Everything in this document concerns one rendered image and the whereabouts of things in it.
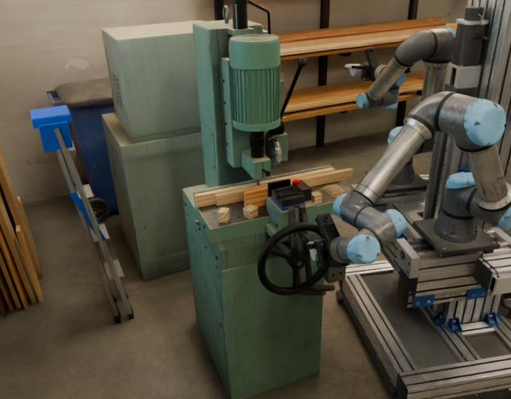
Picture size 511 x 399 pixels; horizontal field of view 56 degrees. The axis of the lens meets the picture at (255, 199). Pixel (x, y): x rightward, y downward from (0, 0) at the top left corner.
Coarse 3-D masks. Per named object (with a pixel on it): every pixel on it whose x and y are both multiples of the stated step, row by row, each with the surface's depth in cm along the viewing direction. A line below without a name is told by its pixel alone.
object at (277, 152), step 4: (272, 140) 196; (276, 140) 195; (272, 144) 197; (276, 144) 194; (272, 148) 198; (276, 148) 194; (280, 148) 194; (272, 152) 197; (276, 152) 194; (280, 152) 194; (272, 156) 198; (276, 156) 194; (280, 156) 194; (272, 160) 200; (276, 160) 195; (280, 160) 195; (272, 164) 200; (276, 164) 197
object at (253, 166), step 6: (246, 150) 188; (246, 156) 183; (264, 156) 182; (246, 162) 185; (252, 162) 179; (258, 162) 178; (264, 162) 179; (270, 162) 180; (246, 168) 186; (252, 168) 180; (258, 168) 179; (264, 168) 180; (270, 168) 181; (252, 174) 181; (258, 174) 180; (264, 174) 181; (270, 174) 182
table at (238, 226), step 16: (320, 192) 191; (208, 208) 182; (240, 208) 181; (320, 208) 183; (208, 224) 172; (224, 224) 171; (240, 224) 172; (256, 224) 175; (224, 240) 173; (288, 240) 172
